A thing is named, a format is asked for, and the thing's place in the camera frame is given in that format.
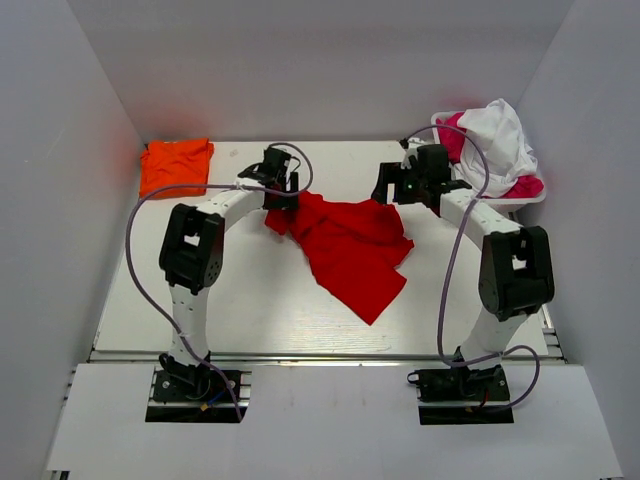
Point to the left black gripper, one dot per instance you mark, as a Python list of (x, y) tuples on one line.
[(284, 202)]

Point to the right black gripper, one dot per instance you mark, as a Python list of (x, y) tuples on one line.
[(391, 173)]

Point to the red t-shirt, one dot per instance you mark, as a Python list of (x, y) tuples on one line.
[(354, 250)]

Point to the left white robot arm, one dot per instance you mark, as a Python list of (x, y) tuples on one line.
[(191, 255)]

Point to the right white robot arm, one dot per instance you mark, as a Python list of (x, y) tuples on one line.
[(515, 272)]

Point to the pink t-shirt in basket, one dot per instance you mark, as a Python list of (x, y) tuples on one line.
[(453, 140)]

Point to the folded orange t-shirt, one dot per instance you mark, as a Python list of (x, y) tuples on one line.
[(183, 163)]

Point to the white t-shirt in basket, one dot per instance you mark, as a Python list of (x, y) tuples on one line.
[(495, 143)]

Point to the white plastic basket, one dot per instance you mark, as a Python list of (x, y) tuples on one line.
[(505, 205)]

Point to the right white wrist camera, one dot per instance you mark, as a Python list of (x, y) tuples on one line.
[(410, 147)]

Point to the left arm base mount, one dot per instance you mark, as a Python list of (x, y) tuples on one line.
[(195, 394)]

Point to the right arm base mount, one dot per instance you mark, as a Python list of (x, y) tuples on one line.
[(459, 396)]

